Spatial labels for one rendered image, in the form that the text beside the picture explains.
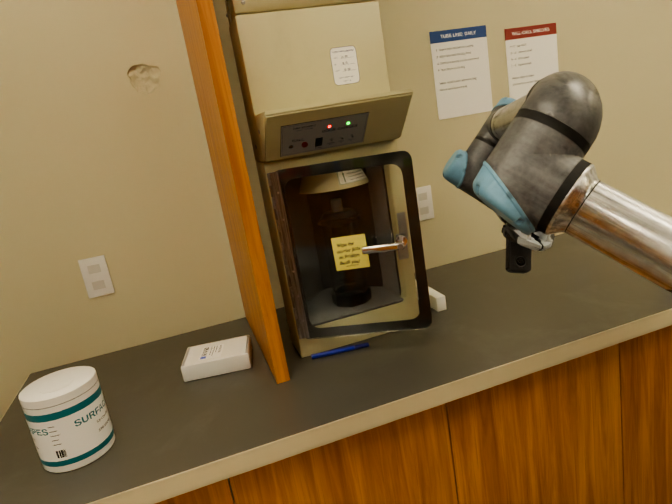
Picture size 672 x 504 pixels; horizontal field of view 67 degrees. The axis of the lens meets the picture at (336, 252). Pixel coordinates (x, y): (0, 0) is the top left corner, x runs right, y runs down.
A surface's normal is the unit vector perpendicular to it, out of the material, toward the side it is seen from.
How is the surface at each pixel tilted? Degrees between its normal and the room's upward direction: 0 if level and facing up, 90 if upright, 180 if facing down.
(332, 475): 90
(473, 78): 90
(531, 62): 90
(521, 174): 72
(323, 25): 90
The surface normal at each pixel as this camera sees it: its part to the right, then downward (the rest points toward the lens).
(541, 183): -0.44, -0.03
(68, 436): 0.46, 0.15
